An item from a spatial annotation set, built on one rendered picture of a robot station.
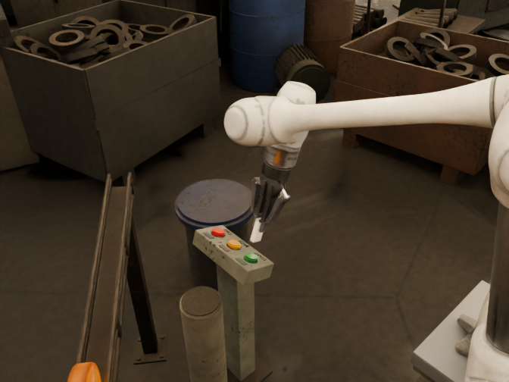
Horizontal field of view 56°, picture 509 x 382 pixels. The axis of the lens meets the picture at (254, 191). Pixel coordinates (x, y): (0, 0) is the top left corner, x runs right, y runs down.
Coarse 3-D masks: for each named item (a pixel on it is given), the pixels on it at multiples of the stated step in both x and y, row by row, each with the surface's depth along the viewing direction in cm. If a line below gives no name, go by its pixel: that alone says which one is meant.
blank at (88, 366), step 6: (78, 366) 89; (84, 366) 89; (90, 366) 90; (96, 366) 94; (72, 372) 87; (78, 372) 87; (84, 372) 87; (90, 372) 90; (96, 372) 94; (72, 378) 86; (78, 378) 86; (84, 378) 86; (90, 378) 89; (96, 378) 94
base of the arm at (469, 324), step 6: (462, 318) 139; (468, 318) 138; (462, 324) 139; (468, 324) 137; (474, 324) 136; (468, 330) 138; (468, 336) 136; (462, 342) 134; (468, 342) 134; (456, 348) 134; (462, 348) 133; (468, 348) 132; (462, 354) 133; (468, 354) 132
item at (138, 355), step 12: (132, 228) 146; (132, 240) 148; (132, 252) 151; (132, 264) 154; (132, 276) 157; (144, 276) 163; (132, 288) 160; (144, 288) 161; (132, 300) 163; (144, 300) 164; (144, 312) 167; (144, 324) 171; (144, 336) 175; (156, 336) 182; (144, 348) 178; (156, 348) 180; (144, 360) 178; (156, 360) 178
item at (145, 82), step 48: (0, 48) 246; (48, 48) 262; (96, 48) 254; (144, 48) 245; (192, 48) 277; (48, 96) 244; (96, 96) 228; (144, 96) 255; (192, 96) 291; (48, 144) 268; (96, 144) 241; (144, 144) 268
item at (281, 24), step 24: (240, 0) 342; (264, 0) 335; (288, 0) 339; (240, 24) 352; (264, 24) 345; (288, 24) 349; (240, 48) 363; (264, 48) 355; (288, 48) 359; (240, 72) 375; (264, 72) 365
